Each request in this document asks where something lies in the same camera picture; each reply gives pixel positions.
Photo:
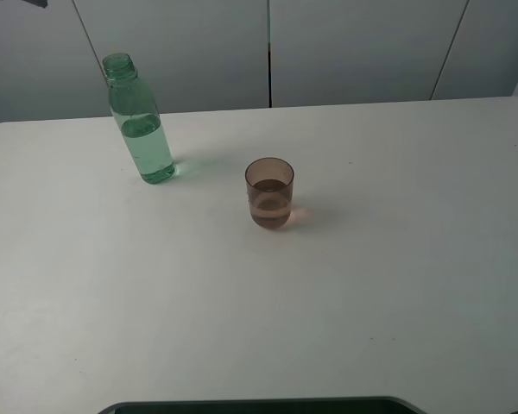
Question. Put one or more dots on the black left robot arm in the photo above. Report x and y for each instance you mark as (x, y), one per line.
(38, 3)

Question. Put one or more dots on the pink transparent cup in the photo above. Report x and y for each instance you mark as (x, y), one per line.
(269, 183)

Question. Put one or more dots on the green transparent water bottle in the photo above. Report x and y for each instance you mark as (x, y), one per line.
(134, 109)

